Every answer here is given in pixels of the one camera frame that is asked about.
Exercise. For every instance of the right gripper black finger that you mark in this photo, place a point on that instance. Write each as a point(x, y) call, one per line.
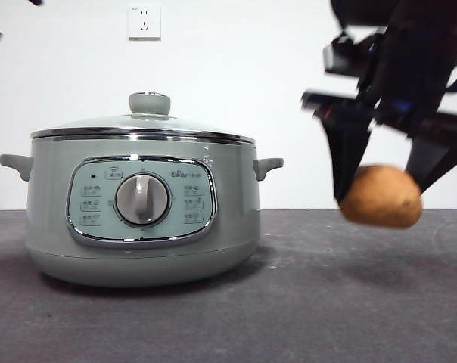
point(347, 151)
point(431, 159)

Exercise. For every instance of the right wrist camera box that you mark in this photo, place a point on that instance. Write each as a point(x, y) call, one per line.
point(342, 56)

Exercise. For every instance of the brown potato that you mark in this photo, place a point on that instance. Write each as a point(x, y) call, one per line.
point(381, 196)

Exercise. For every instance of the white wall socket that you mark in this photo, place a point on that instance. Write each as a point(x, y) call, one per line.
point(145, 22)

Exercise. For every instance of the glass lid with green knob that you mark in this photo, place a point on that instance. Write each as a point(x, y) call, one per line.
point(150, 104)

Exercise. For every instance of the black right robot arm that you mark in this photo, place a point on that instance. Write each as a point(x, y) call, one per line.
point(402, 11)

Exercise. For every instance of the pale green electric pot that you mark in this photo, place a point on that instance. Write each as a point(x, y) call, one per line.
point(232, 211)

